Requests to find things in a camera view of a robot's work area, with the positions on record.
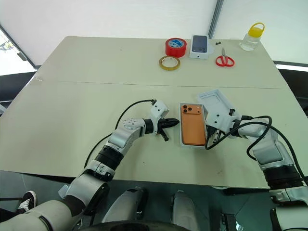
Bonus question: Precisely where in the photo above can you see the black white sneaker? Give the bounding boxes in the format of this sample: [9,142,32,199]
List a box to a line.
[15,190,38,215]

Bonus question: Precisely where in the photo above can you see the grey window frame post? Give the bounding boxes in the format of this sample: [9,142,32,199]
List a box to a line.
[207,0,225,39]

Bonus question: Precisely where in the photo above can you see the white box lid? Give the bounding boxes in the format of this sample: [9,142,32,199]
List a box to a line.
[197,89,236,119]

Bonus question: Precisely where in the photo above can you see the white phone box base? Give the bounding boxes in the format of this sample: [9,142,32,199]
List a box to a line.
[179,102,209,149]

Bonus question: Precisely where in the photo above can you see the closed white phone box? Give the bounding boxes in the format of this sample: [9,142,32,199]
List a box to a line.
[189,34,215,59]

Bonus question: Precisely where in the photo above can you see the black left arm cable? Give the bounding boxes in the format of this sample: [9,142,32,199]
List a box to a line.
[84,99,157,169]

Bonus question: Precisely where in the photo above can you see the grey slanted window frame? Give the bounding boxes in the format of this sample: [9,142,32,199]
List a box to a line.
[0,23,39,71]

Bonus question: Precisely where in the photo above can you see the yellow clear tape roll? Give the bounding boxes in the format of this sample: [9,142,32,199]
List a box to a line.
[158,55,181,72]

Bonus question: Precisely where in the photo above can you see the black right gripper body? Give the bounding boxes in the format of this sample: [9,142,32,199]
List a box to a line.
[206,125,222,146]

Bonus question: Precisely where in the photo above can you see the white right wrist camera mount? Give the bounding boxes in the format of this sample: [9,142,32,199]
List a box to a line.
[204,110,236,136]

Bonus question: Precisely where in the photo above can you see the clear jar yellow lid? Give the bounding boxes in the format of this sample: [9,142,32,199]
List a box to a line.
[239,22,266,51]

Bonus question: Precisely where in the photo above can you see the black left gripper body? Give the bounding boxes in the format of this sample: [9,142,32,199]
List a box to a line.
[155,119,169,135]

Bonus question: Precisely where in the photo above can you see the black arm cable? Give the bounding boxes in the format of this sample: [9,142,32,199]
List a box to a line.
[84,99,157,169]
[205,115,308,186]

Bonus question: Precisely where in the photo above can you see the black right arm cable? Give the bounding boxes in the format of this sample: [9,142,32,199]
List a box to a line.
[205,115,308,186]

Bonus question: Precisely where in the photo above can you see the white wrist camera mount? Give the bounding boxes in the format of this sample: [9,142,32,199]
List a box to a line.
[150,101,170,121]
[204,110,236,136]

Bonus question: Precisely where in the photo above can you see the orange smartphone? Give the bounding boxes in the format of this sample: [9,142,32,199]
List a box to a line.
[180,103,207,147]

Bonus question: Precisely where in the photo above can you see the grey rounded robot leg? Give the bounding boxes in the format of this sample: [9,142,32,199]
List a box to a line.
[171,190,205,231]
[102,186,149,223]

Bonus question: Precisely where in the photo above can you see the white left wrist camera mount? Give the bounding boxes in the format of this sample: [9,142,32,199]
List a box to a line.
[150,101,170,121]

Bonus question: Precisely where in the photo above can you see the red tape roll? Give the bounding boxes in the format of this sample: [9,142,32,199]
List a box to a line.
[165,37,187,59]

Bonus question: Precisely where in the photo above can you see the red handled scissors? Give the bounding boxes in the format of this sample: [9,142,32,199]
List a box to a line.
[215,47,235,68]

